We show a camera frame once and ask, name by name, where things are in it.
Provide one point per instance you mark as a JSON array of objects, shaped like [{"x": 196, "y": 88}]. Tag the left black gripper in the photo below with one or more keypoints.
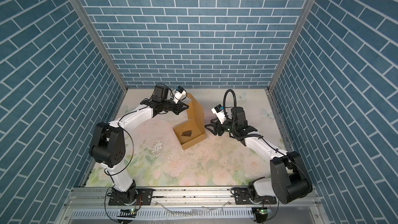
[{"x": 179, "y": 108}]

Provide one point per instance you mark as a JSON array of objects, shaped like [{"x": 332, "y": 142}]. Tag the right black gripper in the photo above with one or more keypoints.
[{"x": 216, "y": 126}]

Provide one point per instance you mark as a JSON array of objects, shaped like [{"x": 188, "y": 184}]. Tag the brown cardboard box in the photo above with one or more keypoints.
[{"x": 195, "y": 123}]

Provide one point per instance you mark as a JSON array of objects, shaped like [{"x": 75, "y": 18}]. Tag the small brown cardboard piece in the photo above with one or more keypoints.
[{"x": 187, "y": 133}]

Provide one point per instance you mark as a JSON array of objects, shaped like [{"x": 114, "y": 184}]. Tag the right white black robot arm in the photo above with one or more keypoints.
[{"x": 289, "y": 178}]

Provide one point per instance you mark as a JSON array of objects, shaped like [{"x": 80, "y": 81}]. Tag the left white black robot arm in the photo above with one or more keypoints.
[{"x": 108, "y": 143}]

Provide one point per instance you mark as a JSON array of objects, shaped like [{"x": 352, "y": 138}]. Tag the right green circuit board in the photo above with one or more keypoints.
[{"x": 262, "y": 211}]

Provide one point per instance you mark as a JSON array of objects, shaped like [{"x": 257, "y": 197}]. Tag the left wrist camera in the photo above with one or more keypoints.
[{"x": 179, "y": 94}]

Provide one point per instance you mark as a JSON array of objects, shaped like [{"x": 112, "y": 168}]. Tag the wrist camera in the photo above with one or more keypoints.
[
  {"x": 219, "y": 112},
  {"x": 179, "y": 94}
]

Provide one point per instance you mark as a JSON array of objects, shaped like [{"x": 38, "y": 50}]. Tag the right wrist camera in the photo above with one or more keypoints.
[{"x": 219, "y": 112}]

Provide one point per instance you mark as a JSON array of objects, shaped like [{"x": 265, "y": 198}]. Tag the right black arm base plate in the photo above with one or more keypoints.
[{"x": 247, "y": 195}]

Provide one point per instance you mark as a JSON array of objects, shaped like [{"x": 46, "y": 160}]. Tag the white slotted cable duct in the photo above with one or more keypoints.
[{"x": 161, "y": 214}]

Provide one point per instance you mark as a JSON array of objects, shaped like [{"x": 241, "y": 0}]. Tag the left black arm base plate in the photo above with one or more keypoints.
[{"x": 132, "y": 197}]

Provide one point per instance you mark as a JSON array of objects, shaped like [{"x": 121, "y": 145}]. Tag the aluminium mounting rail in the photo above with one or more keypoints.
[{"x": 207, "y": 196}]

